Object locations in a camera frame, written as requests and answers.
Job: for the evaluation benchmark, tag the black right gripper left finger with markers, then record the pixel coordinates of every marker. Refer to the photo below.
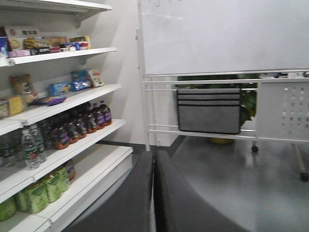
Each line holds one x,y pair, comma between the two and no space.
128,208

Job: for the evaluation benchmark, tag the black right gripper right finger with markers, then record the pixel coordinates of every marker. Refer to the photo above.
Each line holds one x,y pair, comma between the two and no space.
179,208

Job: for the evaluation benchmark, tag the dark juice bottle purple label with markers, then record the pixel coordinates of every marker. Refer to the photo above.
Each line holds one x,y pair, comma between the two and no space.
106,113
99,117
89,120

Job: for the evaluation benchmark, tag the grey fabric organizer pouch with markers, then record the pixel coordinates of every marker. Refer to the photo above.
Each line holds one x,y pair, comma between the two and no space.
214,110

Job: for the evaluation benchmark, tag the clear water bottle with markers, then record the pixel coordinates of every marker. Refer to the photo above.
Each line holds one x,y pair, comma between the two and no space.
29,150

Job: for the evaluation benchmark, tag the blue chips bag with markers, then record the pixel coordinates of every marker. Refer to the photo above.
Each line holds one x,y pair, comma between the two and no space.
49,101

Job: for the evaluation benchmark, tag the green potted plant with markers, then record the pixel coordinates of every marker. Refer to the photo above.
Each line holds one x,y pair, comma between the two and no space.
248,90

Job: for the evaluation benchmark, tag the blue cookie packet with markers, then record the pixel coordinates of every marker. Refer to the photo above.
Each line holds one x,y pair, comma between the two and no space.
59,88
80,85

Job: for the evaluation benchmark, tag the yellow label cracker pack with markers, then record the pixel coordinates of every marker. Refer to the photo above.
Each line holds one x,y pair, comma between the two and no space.
10,106

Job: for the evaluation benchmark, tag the white rolling whiteboard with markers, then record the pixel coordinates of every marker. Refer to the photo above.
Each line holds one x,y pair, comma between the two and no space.
269,38

